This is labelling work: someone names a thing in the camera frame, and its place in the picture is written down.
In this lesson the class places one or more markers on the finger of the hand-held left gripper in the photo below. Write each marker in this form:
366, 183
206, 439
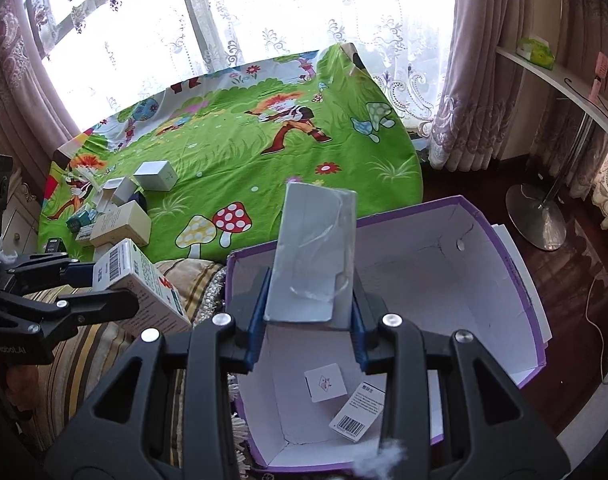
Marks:
84, 307
79, 275

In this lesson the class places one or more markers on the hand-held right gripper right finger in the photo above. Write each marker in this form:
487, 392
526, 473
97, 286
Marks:
360, 330

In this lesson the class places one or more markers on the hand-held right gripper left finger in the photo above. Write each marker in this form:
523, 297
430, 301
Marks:
256, 327

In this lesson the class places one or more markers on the white medicine box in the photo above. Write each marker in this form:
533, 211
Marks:
144, 280

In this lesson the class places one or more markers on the cream tall box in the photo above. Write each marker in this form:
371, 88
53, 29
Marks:
124, 225

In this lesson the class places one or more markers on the purple cardboard storage box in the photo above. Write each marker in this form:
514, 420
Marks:
434, 270

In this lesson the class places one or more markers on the grey cardboard box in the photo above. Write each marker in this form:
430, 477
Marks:
309, 240

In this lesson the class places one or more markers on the small green white box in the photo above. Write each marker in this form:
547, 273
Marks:
85, 234

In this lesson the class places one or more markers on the striped beige cushion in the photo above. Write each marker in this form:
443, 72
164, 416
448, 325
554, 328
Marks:
84, 360

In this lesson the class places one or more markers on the small white box pink print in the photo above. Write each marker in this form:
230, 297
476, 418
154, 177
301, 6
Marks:
324, 382

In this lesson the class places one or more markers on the white nightstand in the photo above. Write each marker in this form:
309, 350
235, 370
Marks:
19, 225

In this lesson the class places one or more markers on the white box with barcode label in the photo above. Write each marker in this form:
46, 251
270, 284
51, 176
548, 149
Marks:
356, 410

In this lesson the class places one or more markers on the small white open box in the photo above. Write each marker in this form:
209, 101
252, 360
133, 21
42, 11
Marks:
119, 191

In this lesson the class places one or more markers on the white cube box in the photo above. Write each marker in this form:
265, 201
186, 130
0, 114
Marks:
156, 176

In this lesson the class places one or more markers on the white fluff tuft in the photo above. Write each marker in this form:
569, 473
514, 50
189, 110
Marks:
389, 460

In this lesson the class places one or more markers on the green printed blanket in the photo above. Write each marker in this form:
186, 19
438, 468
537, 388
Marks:
244, 160

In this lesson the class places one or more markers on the pink curtain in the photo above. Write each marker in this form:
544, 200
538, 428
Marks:
484, 60
14, 85

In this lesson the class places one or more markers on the metal table stand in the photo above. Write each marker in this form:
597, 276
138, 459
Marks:
536, 215

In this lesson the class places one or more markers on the green tissue pack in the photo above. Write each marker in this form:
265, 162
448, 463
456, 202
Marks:
534, 50

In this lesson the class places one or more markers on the pink card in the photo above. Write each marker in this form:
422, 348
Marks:
600, 70

